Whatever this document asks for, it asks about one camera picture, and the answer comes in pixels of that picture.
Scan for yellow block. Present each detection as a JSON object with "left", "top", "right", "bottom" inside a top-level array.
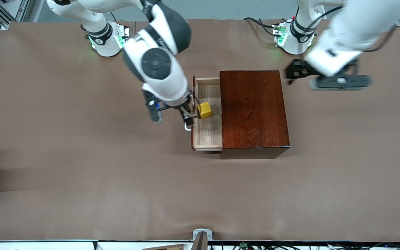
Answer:
[{"left": 197, "top": 102, "right": 213, "bottom": 119}]

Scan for light wood drawer white handle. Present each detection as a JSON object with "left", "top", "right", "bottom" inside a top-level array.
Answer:
[{"left": 185, "top": 76, "right": 223, "bottom": 152}]

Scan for dark red-brown wooden cabinet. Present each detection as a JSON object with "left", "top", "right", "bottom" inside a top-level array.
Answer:
[{"left": 219, "top": 70, "right": 290, "bottom": 160}]

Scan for brown table cover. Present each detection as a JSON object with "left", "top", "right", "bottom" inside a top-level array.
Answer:
[{"left": 0, "top": 18, "right": 400, "bottom": 242}]

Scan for light wooden board piece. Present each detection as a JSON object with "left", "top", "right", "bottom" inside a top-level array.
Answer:
[{"left": 142, "top": 244, "right": 186, "bottom": 250}]

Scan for grey metal table bracket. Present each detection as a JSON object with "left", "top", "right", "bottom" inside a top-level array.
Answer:
[{"left": 193, "top": 228, "right": 213, "bottom": 250}]

